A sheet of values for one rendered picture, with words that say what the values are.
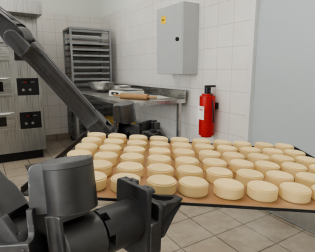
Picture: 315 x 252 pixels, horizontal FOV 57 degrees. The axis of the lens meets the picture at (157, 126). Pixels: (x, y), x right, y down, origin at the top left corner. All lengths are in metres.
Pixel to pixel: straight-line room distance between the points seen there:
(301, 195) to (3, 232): 0.43
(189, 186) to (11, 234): 0.26
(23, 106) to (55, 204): 3.86
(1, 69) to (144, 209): 3.83
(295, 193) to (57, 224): 0.37
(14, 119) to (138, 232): 3.83
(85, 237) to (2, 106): 3.85
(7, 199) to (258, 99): 2.37
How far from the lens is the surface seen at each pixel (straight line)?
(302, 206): 0.53
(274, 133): 2.53
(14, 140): 4.24
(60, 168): 0.33
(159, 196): 0.46
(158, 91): 3.63
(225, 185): 0.50
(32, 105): 4.20
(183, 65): 3.01
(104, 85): 4.15
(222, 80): 2.85
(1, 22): 0.92
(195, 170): 0.55
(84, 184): 0.33
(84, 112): 0.92
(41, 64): 0.91
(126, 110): 0.90
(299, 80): 2.39
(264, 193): 0.51
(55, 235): 0.35
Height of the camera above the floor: 1.19
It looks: 11 degrees down
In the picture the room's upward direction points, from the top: straight up
